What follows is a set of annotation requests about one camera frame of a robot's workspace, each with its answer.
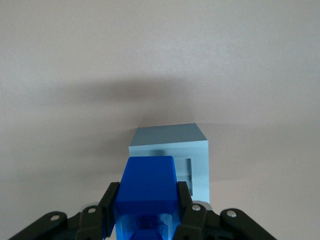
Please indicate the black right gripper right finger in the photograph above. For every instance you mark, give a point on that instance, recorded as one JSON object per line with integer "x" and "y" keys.
{"x": 200, "y": 220}

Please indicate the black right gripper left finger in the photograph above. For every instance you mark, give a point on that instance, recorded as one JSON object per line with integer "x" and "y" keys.
{"x": 90, "y": 220}

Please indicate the blue plastic part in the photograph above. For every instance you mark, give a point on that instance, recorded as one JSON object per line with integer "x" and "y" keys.
{"x": 147, "y": 182}

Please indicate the gray square base block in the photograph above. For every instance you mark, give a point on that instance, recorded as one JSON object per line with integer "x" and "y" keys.
{"x": 172, "y": 140}

